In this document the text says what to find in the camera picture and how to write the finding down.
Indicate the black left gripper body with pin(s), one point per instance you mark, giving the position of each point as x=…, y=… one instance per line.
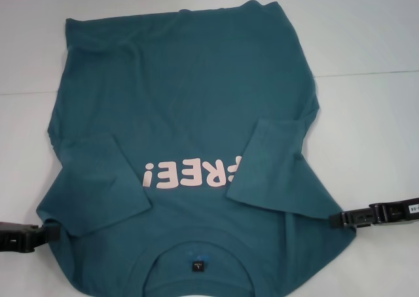
x=13, y=238

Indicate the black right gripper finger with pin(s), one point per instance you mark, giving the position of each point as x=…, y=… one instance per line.
x=357, y=218

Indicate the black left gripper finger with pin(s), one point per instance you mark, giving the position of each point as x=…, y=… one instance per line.
x=49, y=234

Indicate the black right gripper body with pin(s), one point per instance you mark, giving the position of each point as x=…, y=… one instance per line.
x=401, y=212

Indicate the teal T-shirt with pink print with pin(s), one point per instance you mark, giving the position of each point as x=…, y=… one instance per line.
x=196, y=97

